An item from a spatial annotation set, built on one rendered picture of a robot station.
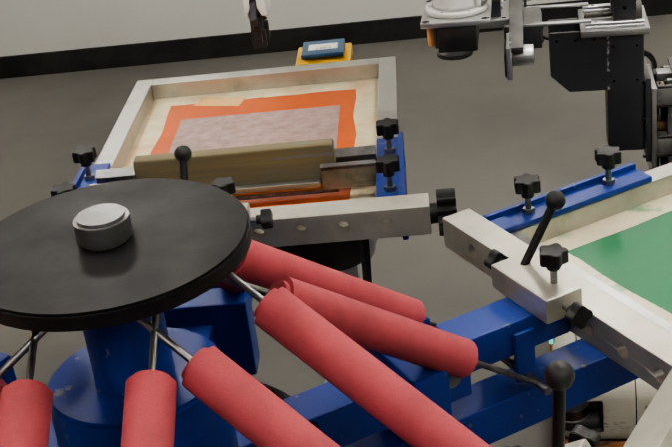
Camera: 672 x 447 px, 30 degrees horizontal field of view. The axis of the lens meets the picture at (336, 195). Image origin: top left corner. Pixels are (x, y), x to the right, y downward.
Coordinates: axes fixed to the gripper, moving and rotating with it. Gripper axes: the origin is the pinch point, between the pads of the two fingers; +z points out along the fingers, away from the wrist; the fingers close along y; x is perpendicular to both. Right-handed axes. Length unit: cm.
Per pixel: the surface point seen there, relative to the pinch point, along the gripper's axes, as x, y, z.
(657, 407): -55, -156, -7
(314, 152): -15, -61, 3
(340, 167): -19, -62, 6
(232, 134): 5.2, -26.7, 11.9
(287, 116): -5.6, -19.6, 11.9
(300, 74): -7.6, -1.8, 9.3
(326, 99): -13.5, -11.7, 12.0
